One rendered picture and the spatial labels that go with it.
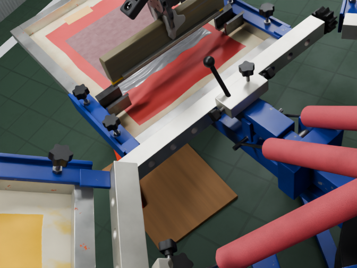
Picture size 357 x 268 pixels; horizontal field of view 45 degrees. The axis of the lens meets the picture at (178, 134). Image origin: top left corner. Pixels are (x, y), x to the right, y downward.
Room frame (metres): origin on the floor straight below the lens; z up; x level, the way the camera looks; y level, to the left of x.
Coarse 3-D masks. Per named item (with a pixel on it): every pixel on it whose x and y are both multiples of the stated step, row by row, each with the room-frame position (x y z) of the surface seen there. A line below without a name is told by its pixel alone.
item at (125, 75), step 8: (208, 16) 1.00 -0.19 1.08; (200, 24) 0.98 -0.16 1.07; (184, 32) 0.97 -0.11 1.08; (176, 40) 0.95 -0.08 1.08; (160, 48) 0.93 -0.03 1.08; (168, 48) 0.93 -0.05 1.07; (152, 56) 0.91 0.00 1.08; (136, 64) 0.90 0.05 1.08; (144, 64) 0.90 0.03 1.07; (128, 72) 0.88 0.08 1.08
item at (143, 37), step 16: (192, 0) 1.01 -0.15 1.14; (208, 0) 1.02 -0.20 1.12; (192, 16) 0.99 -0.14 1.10; (144, 32) 0.94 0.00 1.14; (160, 32) 0.95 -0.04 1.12; (176, 32) 0.97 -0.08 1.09; (128, 48) 0.90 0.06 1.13; (144, 48) 0.92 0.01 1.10; (112, 64) 0.88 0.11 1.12; (128, 64) 0.90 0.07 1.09; (112, 80) 0.87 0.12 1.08
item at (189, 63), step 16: (112, 0) 1.43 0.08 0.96; (112, 16) 1.33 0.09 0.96; (144, 16) 1.27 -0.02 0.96; (128, 32) 1.22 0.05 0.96; (192, 48) 1.03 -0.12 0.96; (208, 48) 1.01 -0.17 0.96; (224, 48) 0.99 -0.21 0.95; (240, 48) 0.97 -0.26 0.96; (176, 64) 0.99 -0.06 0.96; (192, 64) 0.97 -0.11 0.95; (192, 80) 0.90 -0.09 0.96
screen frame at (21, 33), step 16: (64, 0) 1.48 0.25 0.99; (80, 0) 1.48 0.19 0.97; (48, 16) 1.42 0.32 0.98; (16, 32) 1.37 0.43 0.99; (32, 32) 1.39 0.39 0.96; (256, 32) 1.00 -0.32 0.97; (32, 48) 1.25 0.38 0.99; (256, 48) 0.91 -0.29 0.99; (48, 64) 1.14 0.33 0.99; (64, 80) 1.04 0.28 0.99; (192, 96) 0.81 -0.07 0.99; (176, 112) 0.77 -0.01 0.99; (160, 128) 0.73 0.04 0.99
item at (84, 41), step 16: (96, 16) 1.36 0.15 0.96; (64, 32) 1.33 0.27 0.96; (80, 32) 1.30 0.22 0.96; (96, 32) 1.27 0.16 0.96; (112, 32) 1.24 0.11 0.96; (64, 48) 1.24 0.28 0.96; (80, 48) 1.21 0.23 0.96; (96, 48) 1.19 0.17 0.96; (112, 48) 1.16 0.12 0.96; (80, 64) 1.13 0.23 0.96; (96, 64) 1.11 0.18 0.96; (96, 80) 1.03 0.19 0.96; (160, 80) 0.94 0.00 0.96; (176, 80) 0.92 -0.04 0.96; (144, 96) 0.90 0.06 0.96; (160, 96) 0.88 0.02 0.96; (176, 96) 0.86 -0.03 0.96; (128, 112) 0.86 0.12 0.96; (144, 112) 0.84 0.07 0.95
